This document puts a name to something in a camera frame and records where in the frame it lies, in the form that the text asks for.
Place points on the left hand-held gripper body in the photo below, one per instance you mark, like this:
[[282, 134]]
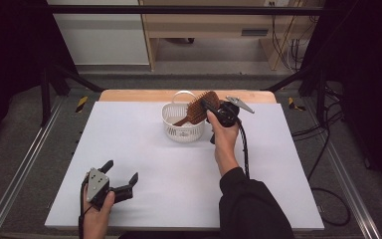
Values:
[[96, 186]]

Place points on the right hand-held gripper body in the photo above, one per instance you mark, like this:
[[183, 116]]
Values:
[[227, 114]]

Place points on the brown wooden hairbrush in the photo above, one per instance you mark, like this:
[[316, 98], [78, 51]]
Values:
[[199, 108]]

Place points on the white plastic basket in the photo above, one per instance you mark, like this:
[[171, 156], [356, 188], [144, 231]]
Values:
[[182, 132]]

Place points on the person's right hand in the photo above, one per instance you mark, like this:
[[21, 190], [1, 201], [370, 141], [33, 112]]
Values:
[[225, 142]]

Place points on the person's left hand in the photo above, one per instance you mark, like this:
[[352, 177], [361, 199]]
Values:
[[96, 220]]

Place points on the white table mat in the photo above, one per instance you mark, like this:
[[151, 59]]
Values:
[[172, 166]]

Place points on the yellow black tape marker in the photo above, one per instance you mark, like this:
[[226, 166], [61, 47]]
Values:
[[294, 105], [82, 103]]

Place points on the wooden table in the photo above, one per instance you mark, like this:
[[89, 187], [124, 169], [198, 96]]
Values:
[[139, 95]]

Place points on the light wooden desk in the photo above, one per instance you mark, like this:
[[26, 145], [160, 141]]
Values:
[[212, 26]]

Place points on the black metal stand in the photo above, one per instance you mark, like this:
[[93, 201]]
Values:
[[45, 99], [320, 96]]

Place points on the white cabinet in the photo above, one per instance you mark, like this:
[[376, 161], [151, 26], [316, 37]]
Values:
[[102, 36]]

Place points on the black curtain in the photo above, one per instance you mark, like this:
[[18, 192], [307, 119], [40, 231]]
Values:
[[10, 49], [371, 83]]

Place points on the aluminium floor rail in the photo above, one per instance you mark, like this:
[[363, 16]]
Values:
[[348, 186], [20, 167]]

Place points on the black horizontal frame bar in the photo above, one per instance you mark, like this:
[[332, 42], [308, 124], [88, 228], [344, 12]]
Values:
[[179, 9]]

